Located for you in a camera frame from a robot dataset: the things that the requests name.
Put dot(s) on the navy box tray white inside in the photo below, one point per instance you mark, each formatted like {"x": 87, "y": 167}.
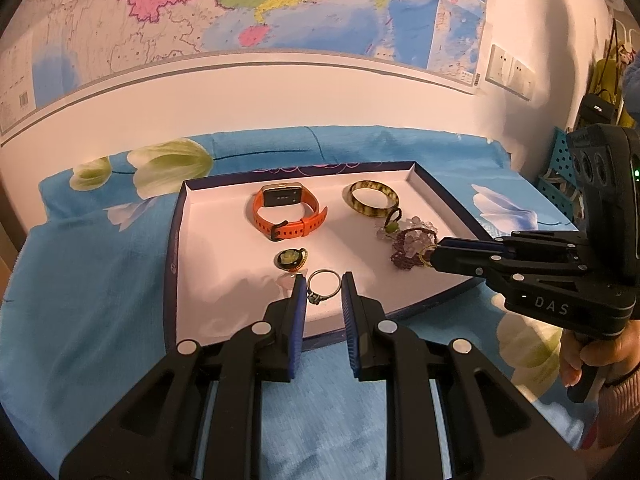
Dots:
{"x": 225, "y": 260}

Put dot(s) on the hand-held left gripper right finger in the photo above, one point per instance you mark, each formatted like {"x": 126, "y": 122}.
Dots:
{"x": 350, "y": 320}

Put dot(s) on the amber striped bangle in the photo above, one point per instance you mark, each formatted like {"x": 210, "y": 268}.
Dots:
{"x": 360, "y": 208}

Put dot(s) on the blue fluffy cloth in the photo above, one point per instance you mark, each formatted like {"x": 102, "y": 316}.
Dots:
{"x": 632, "y": 77}

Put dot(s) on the person's right hand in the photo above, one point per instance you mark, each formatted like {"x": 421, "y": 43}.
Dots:
{"x": 612, "y": 355}

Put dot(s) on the blue floral bedsheet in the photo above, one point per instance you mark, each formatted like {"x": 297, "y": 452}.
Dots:
{"x": 100, "y": 285}

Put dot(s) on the colourful wall map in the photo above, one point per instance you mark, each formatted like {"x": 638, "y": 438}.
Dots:
{"x": 250, "y": 5}

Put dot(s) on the orange smartwatch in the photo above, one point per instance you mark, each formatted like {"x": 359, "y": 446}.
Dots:
{"x": 295, "y": 227}

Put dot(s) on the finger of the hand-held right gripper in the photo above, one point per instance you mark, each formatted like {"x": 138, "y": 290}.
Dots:
{"x": 465, "y": 265}
{"x": 475, "y": 244}

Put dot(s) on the white coat rack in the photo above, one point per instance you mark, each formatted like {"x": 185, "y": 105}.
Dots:
{"x": 622, "y": 35}

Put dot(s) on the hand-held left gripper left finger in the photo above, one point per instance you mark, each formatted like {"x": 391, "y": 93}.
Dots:
{"x": 298, "y": 320}

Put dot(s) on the blue perforated plastic crate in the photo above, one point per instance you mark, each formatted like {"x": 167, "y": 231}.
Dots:
{"x": 560, "y": 165}

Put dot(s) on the small green pendant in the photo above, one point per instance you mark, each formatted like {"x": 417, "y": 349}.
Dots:
{"x": 289, "y": 259}

